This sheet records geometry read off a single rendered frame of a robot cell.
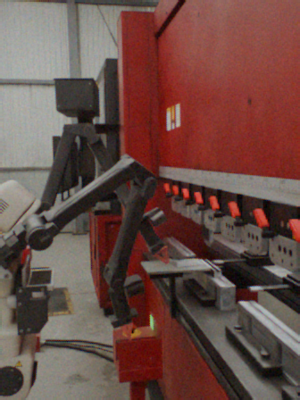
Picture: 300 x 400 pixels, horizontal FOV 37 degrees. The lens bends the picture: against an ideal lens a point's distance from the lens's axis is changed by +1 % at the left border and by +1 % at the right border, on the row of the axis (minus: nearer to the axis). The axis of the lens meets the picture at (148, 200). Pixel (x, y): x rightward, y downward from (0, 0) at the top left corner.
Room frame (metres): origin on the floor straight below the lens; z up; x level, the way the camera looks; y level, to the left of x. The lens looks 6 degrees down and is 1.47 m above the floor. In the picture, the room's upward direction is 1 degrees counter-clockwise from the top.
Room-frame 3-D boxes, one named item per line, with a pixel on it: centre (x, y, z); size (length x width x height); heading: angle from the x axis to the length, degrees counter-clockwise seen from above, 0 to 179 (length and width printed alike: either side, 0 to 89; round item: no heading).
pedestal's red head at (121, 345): (1.65, 0.06, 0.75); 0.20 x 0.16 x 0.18; 11
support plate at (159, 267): (1.88, -0.11, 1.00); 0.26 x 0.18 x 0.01; 100
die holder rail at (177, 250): (2.44, -0.16, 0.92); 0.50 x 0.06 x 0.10; 10
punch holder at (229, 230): (1.53, -0.31, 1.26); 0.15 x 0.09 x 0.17; 10
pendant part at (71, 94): (3.06, 0.45, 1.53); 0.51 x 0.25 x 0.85; 2
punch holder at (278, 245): (1.14, -0.38, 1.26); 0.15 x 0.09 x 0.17; 10
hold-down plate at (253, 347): (1.29, -0.30, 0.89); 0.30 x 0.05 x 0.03; 10
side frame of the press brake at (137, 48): (2.89, -0.26, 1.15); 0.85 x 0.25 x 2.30; 100
